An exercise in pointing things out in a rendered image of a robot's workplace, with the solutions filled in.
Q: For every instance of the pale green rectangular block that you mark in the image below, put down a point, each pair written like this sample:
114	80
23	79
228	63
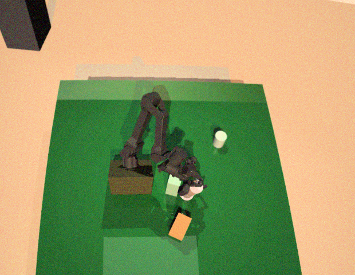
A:
172	186

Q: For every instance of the glass french press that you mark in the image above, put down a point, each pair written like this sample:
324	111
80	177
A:
194	190

